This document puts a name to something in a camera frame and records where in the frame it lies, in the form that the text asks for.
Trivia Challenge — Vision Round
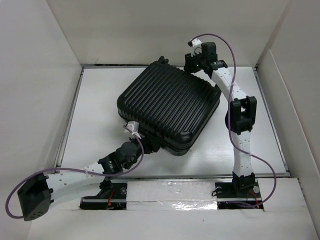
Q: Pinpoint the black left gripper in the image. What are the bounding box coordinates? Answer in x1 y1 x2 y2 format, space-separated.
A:
123 131 161 169

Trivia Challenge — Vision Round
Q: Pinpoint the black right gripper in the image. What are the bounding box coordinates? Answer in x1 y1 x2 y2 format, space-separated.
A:
182 50 206 75

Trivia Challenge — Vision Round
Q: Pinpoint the black hard-shell suitcase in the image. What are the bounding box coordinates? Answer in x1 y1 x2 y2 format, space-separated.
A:
116 56 222 156

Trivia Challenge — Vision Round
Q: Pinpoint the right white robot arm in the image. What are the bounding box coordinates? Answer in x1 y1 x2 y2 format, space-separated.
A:
184 38 257 197

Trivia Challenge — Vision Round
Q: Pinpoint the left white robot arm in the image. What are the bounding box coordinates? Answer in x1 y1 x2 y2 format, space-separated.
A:
17 135 162 222

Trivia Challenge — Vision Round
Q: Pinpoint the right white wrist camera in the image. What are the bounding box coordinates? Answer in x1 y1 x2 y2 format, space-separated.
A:
187 38 202 57

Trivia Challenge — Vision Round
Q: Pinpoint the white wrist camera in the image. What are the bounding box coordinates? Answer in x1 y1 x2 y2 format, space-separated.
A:
123 121 141 139
187 38 202 57

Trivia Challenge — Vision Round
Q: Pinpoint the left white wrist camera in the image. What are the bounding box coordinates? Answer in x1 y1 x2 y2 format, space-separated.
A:
123 121 141 139

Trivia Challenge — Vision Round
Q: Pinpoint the silver mounting rail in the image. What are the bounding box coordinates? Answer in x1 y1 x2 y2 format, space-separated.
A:
79 179 262 211

